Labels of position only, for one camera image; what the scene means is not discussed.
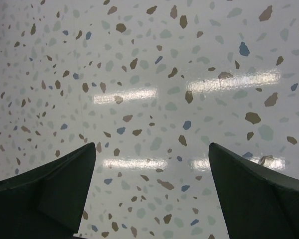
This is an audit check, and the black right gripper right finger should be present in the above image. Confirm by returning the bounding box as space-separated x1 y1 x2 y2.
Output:
208 143 299 239

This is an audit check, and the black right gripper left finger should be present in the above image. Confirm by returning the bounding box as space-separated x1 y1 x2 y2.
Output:
0 142 96 239

